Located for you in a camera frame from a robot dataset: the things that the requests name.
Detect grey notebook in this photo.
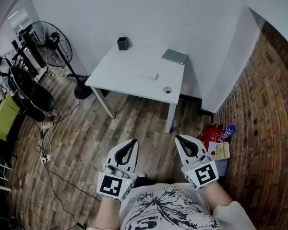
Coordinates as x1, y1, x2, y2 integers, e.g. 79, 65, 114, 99
161, 48, 189, 65

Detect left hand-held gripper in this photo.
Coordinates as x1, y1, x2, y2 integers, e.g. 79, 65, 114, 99
96, 138, 139, 202

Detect person's right forearm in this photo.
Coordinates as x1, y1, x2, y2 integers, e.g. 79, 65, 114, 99
198, 180, 234, 213

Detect person's black trousers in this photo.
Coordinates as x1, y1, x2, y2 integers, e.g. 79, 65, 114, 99
133, 176, 156, 189

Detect white printed shirt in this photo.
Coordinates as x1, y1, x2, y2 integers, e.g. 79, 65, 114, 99
86, 182, 257, 230

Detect blue plastic bottle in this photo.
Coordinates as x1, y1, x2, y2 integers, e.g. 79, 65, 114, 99
219, 124, 236, 142

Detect person's left forearm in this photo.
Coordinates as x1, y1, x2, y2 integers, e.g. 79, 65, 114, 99
93, 196, 122, 230

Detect white paper sheet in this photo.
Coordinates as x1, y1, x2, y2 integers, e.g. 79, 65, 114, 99
207, 141, 229, 177

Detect black floor cable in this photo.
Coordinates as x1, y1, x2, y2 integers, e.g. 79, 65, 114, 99
33, 97, 101, 230

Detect black background desk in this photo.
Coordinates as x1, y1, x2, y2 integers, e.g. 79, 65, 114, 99
11, 24, 49, 78

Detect white table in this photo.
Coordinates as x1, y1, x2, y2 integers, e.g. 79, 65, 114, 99
84, 44, 186, 134

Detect black office chair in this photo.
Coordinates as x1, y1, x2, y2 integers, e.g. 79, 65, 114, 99
8, 65, 56, 123

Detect black square pen holder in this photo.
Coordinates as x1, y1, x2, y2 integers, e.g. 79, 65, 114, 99
117, 36, 130, 51

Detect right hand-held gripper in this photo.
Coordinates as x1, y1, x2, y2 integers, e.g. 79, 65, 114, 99
174, 134, 219, 190

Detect beige card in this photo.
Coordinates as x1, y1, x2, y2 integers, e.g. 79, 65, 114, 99
215, 142, 231, 161

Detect white box with eyeglasses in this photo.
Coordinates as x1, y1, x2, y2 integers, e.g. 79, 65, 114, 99
136, 69, 160, 81

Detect black standing fan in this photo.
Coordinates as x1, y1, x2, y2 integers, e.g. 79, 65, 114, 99
30, 21, 93, 100

